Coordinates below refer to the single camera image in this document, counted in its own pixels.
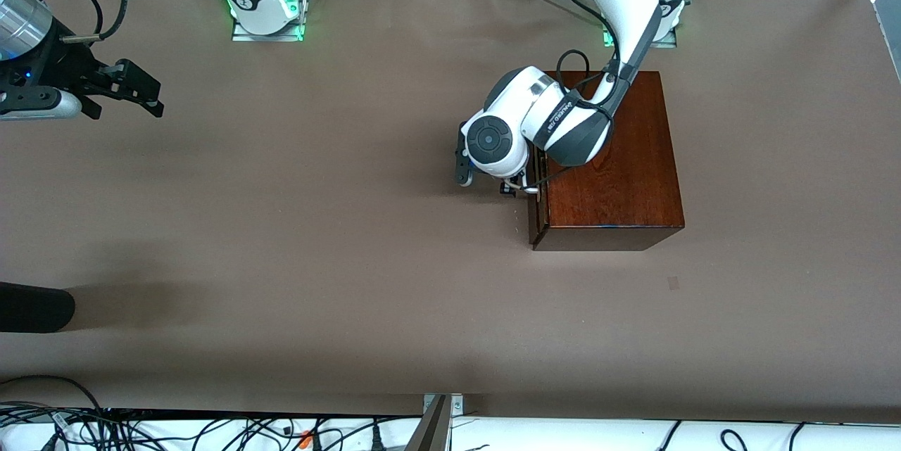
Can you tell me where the wooden drawer with white handle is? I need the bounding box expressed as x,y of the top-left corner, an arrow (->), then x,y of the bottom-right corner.
517,148 -> 549,244

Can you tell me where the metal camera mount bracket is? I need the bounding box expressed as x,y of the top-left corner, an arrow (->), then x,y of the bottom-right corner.
405,393 -> 465,451

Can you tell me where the black rounded object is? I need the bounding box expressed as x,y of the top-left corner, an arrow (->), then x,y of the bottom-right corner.
0,282 -> 76,334

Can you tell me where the dark brown wooden cabinet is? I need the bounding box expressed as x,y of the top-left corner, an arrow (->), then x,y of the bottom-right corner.
529,71 -> 685,252

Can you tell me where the black floor cable loop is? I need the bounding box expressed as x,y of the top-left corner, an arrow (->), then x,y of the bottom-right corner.
0,375 -> 106,414

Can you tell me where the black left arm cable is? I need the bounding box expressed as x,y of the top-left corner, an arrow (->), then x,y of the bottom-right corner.
521,50 -> 624,191

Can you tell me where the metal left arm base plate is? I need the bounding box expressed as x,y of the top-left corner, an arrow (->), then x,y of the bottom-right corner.
603,20 -> 679,49

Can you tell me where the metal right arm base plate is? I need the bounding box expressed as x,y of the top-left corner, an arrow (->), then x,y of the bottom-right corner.
232,0 -> 308,42

